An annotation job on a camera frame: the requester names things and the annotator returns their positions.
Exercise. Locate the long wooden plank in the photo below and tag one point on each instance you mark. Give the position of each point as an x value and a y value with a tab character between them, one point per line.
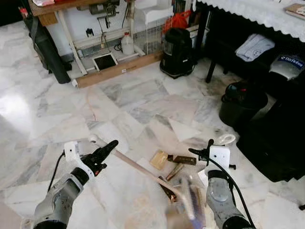
119	70

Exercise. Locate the brown wood scrap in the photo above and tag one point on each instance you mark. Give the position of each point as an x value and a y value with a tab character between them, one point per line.
174	171
167	189

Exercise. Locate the black table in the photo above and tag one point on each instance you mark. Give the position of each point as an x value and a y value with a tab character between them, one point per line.
213	52

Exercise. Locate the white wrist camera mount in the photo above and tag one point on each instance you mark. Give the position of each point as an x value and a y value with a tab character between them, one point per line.
220	157
72	151

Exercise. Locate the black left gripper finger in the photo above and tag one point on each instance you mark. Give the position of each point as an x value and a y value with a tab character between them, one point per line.
107	147
102	158

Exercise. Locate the black canister vacuum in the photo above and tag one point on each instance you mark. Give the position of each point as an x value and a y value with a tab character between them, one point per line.
177	55

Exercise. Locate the book with beige cover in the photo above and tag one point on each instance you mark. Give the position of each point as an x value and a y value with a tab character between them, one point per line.
295	10

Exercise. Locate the folded grey cloth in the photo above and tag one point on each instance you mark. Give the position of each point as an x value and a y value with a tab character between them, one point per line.
255	47

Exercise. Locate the large black case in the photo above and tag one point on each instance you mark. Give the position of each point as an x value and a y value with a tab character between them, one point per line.
276	143

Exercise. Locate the clear plastic bottle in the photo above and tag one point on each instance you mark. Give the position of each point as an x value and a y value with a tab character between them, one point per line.
127	46

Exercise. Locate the white framed tablet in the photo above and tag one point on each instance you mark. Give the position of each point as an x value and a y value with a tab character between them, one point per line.
105	61

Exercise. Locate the yellow square scrap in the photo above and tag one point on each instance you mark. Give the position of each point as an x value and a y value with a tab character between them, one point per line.
158	160

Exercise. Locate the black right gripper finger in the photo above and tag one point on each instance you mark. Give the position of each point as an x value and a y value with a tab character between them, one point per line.
210	144

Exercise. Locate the black bin with red mark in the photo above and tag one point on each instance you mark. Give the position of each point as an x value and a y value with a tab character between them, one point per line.
240	105

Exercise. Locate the long black bag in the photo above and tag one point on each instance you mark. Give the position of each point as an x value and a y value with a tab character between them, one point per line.
47	47

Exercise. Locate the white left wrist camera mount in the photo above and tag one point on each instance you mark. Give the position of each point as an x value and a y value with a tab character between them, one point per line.
72	151

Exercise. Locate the wooden workbench with white frame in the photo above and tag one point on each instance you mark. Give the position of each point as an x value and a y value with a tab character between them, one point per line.
62	6

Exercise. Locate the broom with wooden stick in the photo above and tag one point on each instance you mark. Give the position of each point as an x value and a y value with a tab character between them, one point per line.
143	169

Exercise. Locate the dark brown flat bar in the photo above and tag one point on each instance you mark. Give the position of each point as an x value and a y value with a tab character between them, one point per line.
183	160

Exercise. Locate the red plastic bag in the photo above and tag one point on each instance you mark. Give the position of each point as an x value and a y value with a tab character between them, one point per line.
178	21

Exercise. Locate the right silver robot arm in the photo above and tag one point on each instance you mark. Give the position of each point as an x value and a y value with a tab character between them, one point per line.
219	195

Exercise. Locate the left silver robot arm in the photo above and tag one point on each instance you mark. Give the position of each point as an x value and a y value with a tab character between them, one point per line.
59	200

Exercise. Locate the grey bag with blue print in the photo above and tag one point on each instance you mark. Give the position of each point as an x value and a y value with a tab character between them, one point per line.
286	67

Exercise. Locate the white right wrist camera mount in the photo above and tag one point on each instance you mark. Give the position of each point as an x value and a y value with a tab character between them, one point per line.
220	157

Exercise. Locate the white lace tablecloth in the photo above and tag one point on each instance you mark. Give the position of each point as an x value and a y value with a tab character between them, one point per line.
257	14

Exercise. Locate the white plastic tray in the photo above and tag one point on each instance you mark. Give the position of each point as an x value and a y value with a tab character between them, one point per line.
152	12

